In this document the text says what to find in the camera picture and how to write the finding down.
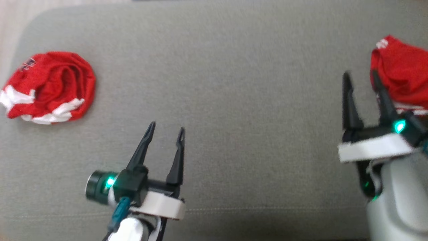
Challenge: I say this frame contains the teal plug cable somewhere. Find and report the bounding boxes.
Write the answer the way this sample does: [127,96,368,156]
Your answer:
[108,197,131,233]

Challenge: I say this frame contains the red garment with white logo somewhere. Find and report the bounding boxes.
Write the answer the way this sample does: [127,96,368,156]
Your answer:
[369,35,428,116]

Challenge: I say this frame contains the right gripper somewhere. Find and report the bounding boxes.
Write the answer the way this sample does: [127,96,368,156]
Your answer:
[338,70,428,163]

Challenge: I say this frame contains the large grey sofa seat cushion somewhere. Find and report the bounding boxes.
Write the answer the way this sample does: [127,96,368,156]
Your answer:
[0,0,428,241]

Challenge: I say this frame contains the red jersey with black lettering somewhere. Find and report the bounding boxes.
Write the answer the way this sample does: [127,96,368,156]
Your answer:
[0,51,97,125]

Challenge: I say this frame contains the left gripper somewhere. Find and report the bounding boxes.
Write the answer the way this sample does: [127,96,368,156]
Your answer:
[115,121,186,220]

